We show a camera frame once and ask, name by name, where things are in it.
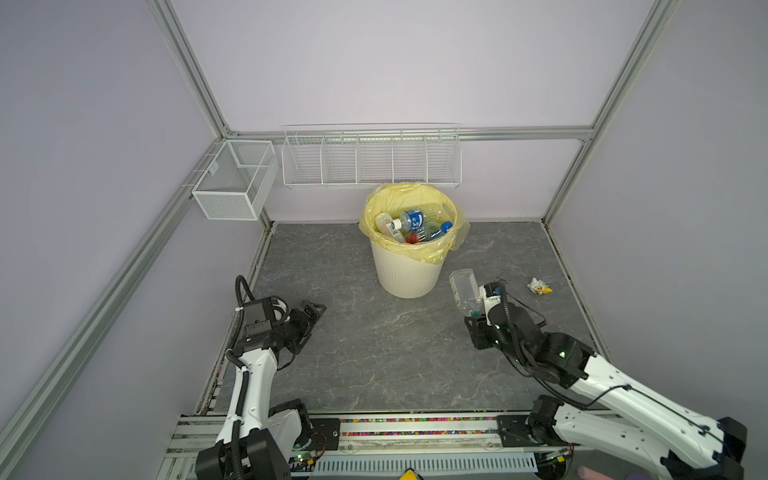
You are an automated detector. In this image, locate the yellow plastic bin liner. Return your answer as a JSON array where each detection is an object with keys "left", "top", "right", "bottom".
[{"left": 358, "top": 183, "right": 470, "bottom": 264}]

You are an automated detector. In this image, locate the white bottle red cap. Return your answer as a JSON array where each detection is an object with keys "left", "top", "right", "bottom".
[{"left": 375, "top": 212, "right": 405, "bottom": 243}]

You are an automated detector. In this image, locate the small yellow white toy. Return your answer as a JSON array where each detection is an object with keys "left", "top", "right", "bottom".
[{"left": 527, "top": 277, "right": 553, "bottom": 296}]

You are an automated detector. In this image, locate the clear bottle blue tint red cap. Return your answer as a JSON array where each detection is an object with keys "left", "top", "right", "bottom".
[{"left": 405, "top": 230, "right": 432, "bottom": 244}]

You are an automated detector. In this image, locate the clear bottle blue label white cap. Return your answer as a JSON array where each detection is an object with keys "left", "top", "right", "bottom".
[{"left": 391, "top": 209, "right": 425, "bottom": 235}]

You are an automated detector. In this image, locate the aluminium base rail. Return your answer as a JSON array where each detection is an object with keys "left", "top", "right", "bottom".
[{"left": 158, "top": 409, "right": 661, "bottom": 460}]

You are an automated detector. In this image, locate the long white wire basket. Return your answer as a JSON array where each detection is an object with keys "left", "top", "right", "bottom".
[{"left": 281, "top": 123, "right": 463, "bottom": 189}]

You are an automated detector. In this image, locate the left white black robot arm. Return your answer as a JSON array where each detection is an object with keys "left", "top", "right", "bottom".
[{"left": 195, "top": 275, "right": 327, "bottom": 479}]

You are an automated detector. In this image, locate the clear bottle green collar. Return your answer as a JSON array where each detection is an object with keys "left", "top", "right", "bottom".
[{"left": 449, "top": 269, "right": 484, "bottom": 318}]

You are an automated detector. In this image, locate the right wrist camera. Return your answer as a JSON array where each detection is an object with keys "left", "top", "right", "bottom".
[{"left": 478, "top": 282, "right": 503, "bottom": 314}]

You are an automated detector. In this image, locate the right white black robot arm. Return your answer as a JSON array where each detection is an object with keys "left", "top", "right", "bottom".
[{"left": 465, "top": 282, "right": 747, "bottom": 479}]

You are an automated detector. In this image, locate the white mesh box basket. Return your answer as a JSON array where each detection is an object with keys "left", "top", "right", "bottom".
[{"left": 192, "top": 140, "right": 279, "bottom": 221}]

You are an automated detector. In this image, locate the cream plastic waste bin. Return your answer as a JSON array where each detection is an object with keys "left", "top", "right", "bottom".
[{"left": 370, "top": 241, "right": 445, "bottom": 299}]

